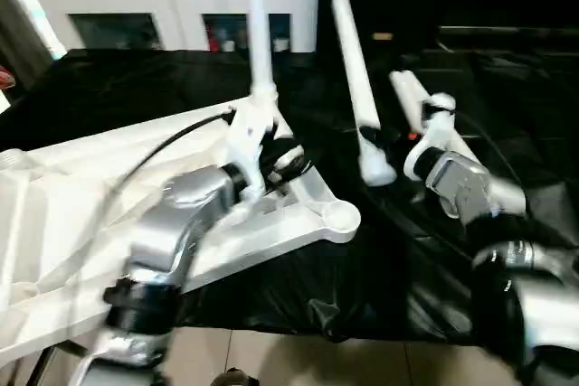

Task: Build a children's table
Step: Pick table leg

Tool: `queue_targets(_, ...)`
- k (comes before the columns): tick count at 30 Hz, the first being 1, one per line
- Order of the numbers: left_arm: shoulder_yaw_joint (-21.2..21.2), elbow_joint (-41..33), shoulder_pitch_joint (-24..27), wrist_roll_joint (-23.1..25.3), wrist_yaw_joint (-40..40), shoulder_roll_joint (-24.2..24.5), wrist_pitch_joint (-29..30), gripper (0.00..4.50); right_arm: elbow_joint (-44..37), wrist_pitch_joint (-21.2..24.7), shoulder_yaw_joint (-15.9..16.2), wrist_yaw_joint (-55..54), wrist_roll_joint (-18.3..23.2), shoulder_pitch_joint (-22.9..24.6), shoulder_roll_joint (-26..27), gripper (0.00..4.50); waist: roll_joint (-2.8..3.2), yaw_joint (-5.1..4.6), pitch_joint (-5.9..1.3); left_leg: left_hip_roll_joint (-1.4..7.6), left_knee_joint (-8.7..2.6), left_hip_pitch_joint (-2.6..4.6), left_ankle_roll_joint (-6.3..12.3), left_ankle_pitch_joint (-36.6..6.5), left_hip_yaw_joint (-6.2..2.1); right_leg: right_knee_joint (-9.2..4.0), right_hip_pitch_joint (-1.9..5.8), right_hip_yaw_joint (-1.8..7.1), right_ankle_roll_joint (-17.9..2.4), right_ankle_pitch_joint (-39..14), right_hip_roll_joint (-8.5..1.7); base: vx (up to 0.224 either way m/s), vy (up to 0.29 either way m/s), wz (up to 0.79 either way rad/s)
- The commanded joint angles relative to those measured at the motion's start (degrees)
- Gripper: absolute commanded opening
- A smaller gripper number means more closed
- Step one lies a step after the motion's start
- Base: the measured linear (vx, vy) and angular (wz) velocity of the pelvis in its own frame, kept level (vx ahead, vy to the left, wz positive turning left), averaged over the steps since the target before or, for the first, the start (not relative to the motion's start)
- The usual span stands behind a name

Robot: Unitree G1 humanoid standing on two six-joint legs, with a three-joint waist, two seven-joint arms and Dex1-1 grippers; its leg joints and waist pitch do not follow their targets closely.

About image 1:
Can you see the white plastic table top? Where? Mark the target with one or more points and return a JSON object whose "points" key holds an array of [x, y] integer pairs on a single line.
{"points": [[54, 214]]}

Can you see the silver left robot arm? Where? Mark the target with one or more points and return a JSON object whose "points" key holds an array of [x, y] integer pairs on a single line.
{"points": [[163, 241]]}

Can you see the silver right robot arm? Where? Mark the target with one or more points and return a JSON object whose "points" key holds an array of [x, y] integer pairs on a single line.
{"points": [[507, 250]]}

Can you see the small tan tag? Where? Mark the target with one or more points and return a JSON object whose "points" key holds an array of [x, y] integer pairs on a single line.
{"points": [[382, 37]]}

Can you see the black plastic mat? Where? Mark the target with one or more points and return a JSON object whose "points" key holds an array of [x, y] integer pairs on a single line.
{"points": [[118, 88]]}

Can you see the white glass-door cabinet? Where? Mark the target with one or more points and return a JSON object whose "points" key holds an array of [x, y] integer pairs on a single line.
{"points": [[154, 2]]}

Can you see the dark grey curtain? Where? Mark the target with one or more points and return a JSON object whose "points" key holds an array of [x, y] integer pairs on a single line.
{"points": [[23, 33]]}

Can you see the red clothes hangers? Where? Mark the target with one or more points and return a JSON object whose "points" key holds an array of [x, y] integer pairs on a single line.
{"points": [[4, 79]]}

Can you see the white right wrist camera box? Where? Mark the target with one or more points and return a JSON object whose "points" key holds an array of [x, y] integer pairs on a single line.
{"points": [[432, 133]]}

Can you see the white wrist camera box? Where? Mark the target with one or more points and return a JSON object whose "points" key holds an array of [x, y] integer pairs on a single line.
{"points": [[432, 133], [249, 142]]}

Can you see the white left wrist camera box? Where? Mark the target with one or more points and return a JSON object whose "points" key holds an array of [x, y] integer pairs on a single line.
{"points": [[249, 142]]}

